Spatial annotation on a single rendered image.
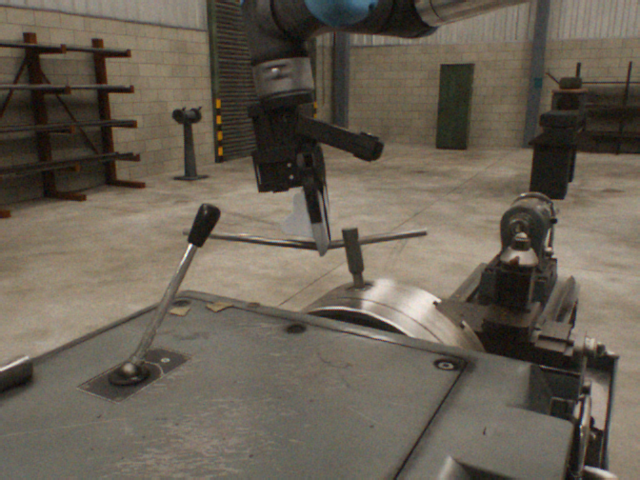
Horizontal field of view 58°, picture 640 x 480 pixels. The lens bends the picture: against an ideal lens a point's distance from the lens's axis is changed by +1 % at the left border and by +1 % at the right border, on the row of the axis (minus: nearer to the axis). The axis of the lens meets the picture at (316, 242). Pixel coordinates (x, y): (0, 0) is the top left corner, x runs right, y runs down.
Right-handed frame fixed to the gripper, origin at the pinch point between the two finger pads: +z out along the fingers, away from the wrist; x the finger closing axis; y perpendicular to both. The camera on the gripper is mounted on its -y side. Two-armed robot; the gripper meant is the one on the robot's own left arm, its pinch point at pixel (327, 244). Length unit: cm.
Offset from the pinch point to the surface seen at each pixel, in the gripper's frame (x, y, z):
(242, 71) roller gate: -1094, 312, -171
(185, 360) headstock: 28.0, 9.9, 3.8
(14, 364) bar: 34.7, 21.8, 0.1
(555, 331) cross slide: -53, -38, 36
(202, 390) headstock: 32.9, 6.6, 4.7
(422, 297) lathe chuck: 0.8, -11.7, 8.7
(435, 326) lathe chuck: 6.1, -12.9, 10.9
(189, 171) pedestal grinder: -806, 350, 3
